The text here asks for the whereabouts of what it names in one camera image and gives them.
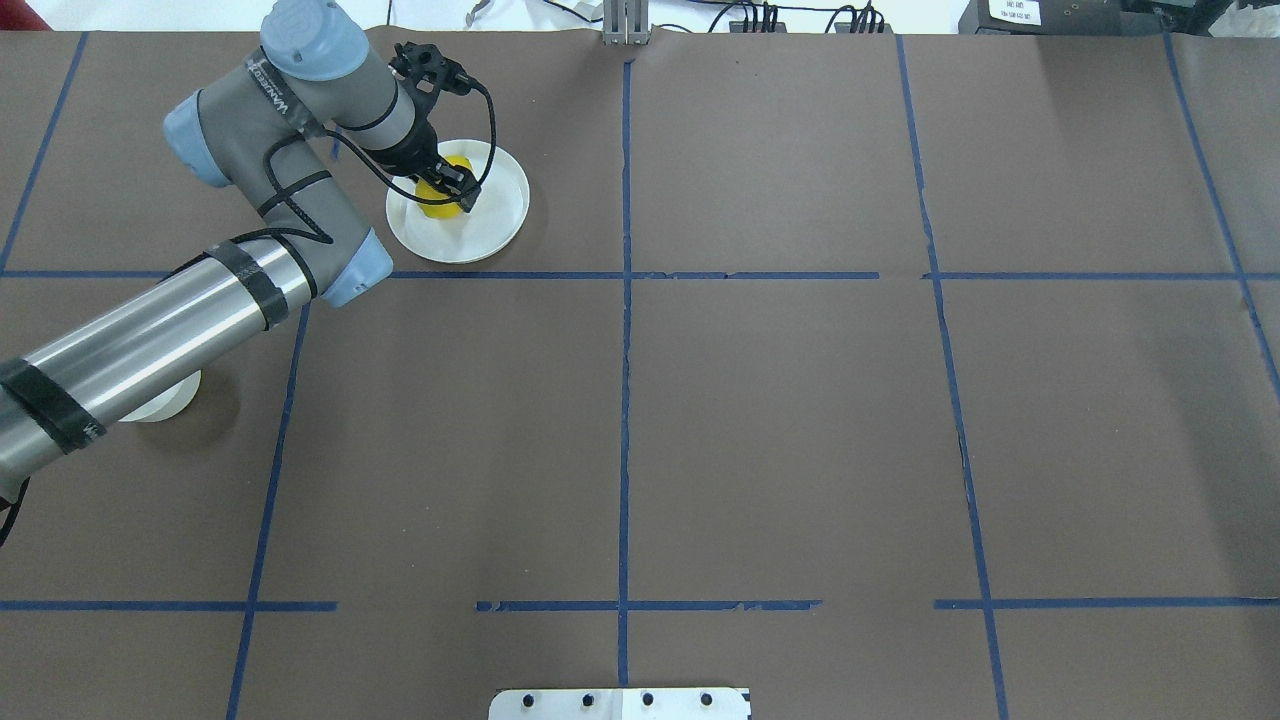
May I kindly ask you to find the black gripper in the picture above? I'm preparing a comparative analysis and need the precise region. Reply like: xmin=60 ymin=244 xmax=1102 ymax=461
xmin=385 ymin=119 xmax=481 ymax=215

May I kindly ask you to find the yellow lemon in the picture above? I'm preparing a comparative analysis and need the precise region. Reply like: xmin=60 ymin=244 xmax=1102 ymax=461
xmin=413 ymin=179 xmax=465 ymax=220

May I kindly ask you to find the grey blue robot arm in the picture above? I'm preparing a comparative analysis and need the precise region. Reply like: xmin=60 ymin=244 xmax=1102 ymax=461
xmin=1 ymin=1 xmax=486 ymax=510

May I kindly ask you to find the white bowl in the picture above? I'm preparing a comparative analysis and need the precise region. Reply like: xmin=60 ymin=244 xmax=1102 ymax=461
xmin=120 ymin=370 xmax=204 ymax=423

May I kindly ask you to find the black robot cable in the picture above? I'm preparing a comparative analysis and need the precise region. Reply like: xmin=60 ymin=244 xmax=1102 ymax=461
xmin=255 ymin=78 xmax=497 ymax=251

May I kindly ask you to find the aluminium frame post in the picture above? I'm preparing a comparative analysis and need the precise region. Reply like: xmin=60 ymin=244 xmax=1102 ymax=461
xmin=600 ymin=0 xmax=653 ymax=46

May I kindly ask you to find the white metal base plate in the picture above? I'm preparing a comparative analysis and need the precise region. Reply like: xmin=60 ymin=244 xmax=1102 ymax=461
xmin=488 ymin=687 xmax=753 ymax=719

